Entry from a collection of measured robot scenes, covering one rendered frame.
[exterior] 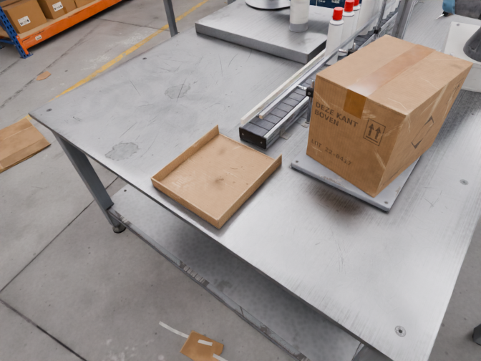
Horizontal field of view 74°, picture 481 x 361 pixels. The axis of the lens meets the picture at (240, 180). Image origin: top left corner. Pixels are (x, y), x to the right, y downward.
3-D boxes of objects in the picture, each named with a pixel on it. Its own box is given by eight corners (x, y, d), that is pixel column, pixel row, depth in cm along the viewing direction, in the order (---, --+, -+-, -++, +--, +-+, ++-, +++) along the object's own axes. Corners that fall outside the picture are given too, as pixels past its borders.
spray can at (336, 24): (327, 58, 131) (335, 4, 116) (338, 61, 128) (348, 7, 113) (321, 64, 128) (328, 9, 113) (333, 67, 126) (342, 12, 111)
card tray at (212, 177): (218, 133, 110) (217, 124, 107) (281, 162, 99) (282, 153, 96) (153, 186, 95) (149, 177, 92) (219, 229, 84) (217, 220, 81)
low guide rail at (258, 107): (374, 11, 157) (375, 6, 155) (376, 11, 156) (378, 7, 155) (240, 123, 103) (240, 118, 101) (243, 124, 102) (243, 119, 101)
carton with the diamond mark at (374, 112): (363, 112, 110) (386, 34, 90) (431, 145, 97) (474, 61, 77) (305, 154, 98) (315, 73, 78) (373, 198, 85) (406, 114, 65)
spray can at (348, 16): (337, 49, 135) (346, -3, 120) (348, 53, 133) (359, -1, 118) (331, 54, 133) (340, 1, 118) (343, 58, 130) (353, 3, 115)
